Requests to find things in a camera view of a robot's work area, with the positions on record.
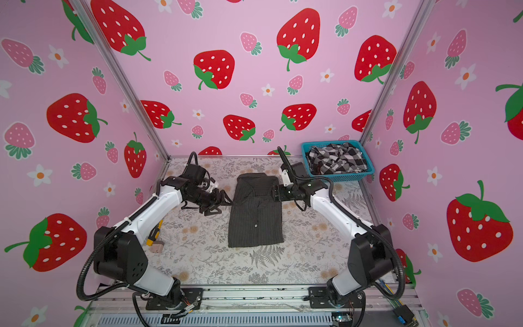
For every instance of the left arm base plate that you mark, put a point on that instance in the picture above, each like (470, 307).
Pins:
(177, 300)

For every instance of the black white checkered shirt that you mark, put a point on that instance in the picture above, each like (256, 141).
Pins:
(336, 159)

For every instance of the small wooden block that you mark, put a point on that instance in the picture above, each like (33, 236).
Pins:
(157, 247)

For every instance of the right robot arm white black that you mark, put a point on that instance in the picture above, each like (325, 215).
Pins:
(370, 251)

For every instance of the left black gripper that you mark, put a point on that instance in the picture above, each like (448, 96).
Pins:
(217, 202)

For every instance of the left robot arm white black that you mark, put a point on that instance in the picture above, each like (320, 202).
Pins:
(119, 254)

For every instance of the yellow black handled tool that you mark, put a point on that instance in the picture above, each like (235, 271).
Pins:
(154, 234)

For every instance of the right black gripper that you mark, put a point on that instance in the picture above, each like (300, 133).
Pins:
(277, 193)

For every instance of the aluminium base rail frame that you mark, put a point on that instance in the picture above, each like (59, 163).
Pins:
(251, 305)

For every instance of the teal plastic basket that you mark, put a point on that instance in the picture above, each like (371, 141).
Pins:
(339, 177)

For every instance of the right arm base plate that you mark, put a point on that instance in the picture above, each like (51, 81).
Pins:
(324, 298)

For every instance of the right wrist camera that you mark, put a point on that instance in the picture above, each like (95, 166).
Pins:
(298, 169)

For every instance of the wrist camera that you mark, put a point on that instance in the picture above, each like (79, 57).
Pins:
(298, 169)
(196, 175)

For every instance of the dark grey pinstriped shirt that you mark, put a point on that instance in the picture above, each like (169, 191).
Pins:
(255, 218)

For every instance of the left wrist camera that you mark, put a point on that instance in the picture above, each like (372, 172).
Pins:
(196, 175)

